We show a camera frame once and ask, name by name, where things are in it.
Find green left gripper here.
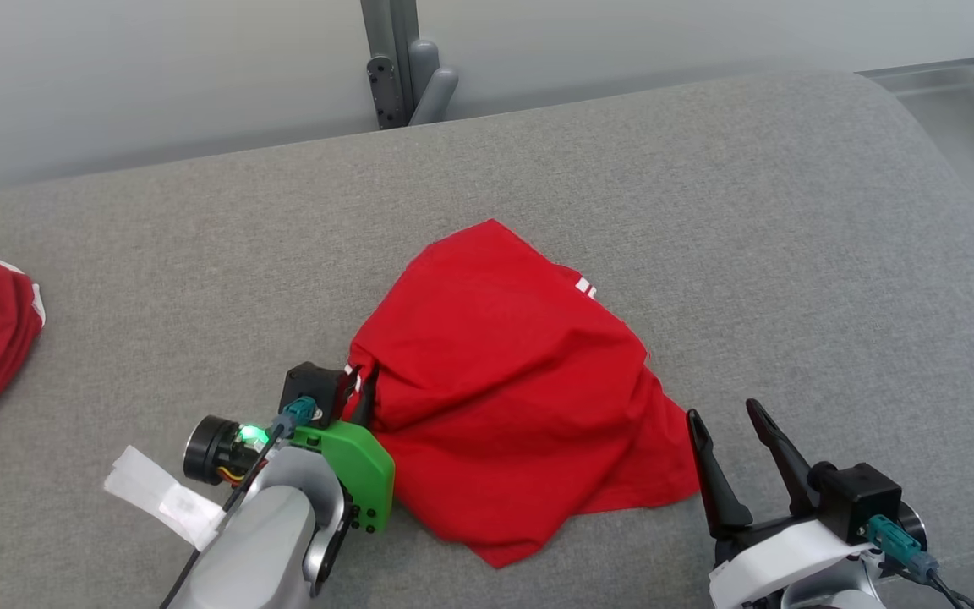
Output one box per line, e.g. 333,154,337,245
293,364,396,535

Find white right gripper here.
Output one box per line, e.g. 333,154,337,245
687,398,877,609

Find bright red garment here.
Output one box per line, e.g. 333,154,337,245
343,218,701,569

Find white paper tag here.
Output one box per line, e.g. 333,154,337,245
104,446,227,551

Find grey metal post bracket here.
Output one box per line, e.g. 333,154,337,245
358,0,460,130

